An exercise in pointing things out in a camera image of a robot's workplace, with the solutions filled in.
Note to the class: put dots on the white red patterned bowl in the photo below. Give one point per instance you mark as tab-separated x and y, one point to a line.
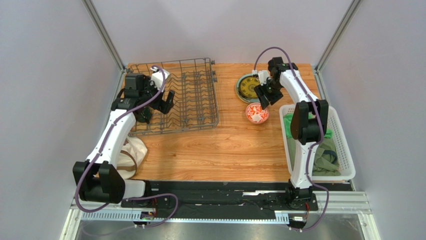
255	114

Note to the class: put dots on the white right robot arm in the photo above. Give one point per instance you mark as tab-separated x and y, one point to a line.
308	125

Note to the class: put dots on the olive green garment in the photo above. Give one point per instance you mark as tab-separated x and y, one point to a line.
326	161

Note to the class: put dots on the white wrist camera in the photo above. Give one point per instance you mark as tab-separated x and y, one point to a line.
262	76
159	77

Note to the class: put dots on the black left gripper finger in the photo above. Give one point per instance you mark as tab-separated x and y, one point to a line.
144	115
169	102

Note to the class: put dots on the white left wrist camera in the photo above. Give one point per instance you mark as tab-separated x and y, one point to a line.
159	77

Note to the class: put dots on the beige canvas bag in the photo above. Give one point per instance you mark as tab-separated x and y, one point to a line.
131	157

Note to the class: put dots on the right aluminium frame post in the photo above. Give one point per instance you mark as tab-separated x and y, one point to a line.
340	30

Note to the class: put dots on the light blue flower plate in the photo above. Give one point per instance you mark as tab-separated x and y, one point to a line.
240	96

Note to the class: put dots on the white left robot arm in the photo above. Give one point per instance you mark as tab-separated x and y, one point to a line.
97	178

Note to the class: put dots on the yellow black patterned plate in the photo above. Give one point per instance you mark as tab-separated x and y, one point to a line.
247	87

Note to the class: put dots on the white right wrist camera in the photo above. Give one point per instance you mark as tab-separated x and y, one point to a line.
262	76

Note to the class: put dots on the left aluminium frame post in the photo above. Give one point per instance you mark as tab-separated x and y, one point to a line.
97	20

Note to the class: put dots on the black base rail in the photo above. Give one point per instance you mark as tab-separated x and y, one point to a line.
209	200

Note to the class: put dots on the bright green cloth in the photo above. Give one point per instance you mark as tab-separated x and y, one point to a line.
287	127

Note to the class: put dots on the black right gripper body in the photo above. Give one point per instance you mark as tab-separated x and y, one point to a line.
268	92

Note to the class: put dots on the white plastic basket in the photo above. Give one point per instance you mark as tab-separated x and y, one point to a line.
344	158

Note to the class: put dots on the aluminium frame post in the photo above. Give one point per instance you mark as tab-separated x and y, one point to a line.
97	20
340	30

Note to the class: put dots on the grey wire dish rack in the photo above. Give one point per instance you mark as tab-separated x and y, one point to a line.
195	100

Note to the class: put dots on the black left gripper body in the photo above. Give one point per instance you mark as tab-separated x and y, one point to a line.
150	90

